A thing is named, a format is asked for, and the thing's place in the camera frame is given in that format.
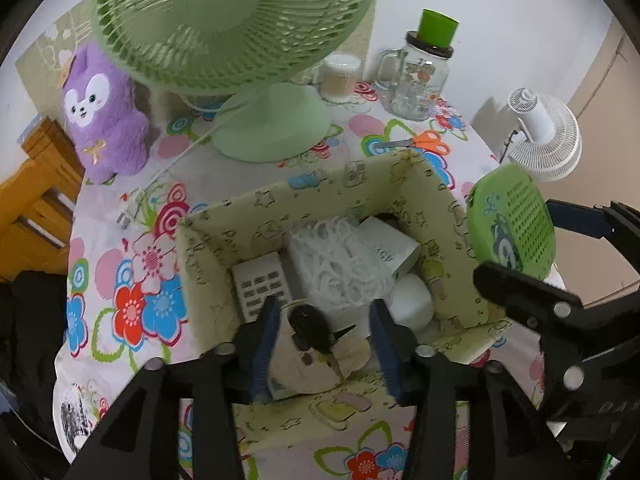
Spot green perforated panda case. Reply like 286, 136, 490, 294
466, 166, 557, 281

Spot white fan cable with plug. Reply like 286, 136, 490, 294
117, 127, 221, 231

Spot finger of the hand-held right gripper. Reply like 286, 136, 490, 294
545, 199, 640, 261
472, 260, 640, 396

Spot wooden chair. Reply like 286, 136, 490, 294
0, 116, 86, 283

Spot white printed bag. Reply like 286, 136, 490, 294
54, 382, 108, 456

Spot cotton swab jar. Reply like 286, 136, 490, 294
318, 52, 363, 103

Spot orange scissors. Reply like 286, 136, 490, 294
375, 130, 449, 157

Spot blue patterned paper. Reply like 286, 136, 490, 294
15, 112, 46, 142

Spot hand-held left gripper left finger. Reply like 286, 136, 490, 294
65, 296, 282, 480

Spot black jacket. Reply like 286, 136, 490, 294
0, 270, 68, 441

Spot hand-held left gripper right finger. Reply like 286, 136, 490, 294
369, 299, 571, 480

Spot white remote control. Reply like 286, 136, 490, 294
231, 251, 293, 323

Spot white floor fan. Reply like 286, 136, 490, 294
505, 86, 583, 182

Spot green desk fan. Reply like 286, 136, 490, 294
90, 0, 386, 163

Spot white charger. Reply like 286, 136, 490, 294
357, 216, 422, 281

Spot black power cable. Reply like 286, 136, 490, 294
497, 130, 518, 163

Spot purple plush toy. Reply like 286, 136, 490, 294
57, 41, 152, 186

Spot black car key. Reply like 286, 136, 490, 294
289, 305, 346, 381

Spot patterned storage box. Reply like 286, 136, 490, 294
175, 149, 513, 456

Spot round cream mirror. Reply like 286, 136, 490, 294
267, 300, 373, 396

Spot glass mug with green lid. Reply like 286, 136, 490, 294
375, 8, 460, 122

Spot white round object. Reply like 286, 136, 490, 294
389, 274, 436, 333

